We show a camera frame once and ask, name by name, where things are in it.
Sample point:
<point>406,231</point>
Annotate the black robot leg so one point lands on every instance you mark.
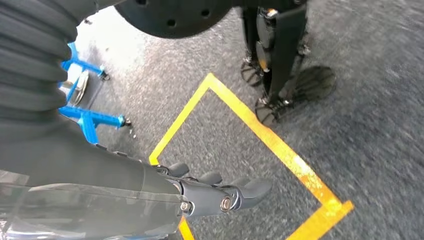
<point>281,59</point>

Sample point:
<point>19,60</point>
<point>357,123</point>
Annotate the chrome stanchion post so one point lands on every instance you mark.
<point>78,87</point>

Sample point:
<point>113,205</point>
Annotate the blue metal shelf rack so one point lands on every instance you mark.
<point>89,121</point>

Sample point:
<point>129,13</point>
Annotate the black robot waist disc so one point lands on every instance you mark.
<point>172,16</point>

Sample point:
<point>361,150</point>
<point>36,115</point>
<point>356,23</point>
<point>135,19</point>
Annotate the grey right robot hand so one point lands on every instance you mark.
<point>82,192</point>

